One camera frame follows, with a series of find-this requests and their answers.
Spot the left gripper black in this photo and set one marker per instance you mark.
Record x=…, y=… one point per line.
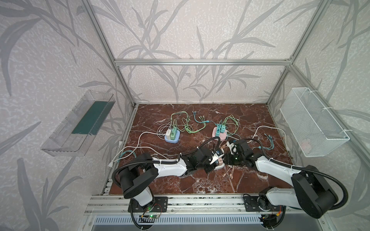
x=208, y=160

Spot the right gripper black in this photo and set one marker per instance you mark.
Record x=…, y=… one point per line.
x=233, y=156

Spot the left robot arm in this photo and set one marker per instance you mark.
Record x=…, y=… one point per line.
x=135, y=177

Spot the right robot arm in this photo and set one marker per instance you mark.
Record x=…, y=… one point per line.
x=312, y=191

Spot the blue power strip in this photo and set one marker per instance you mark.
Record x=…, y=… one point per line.
x=173, y=141

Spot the teal charger on pink strip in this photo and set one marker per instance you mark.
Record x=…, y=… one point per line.
x=222, y=128

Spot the white charger on blue strip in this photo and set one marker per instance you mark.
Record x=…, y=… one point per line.
x=168, y=133

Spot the white wire mesh basket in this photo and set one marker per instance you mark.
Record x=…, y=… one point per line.
x=314, y=127

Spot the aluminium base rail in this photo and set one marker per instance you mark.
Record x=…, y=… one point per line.
x=187, y=204

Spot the clear plastic wall bin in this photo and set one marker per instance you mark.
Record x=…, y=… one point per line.
x=76, y=133

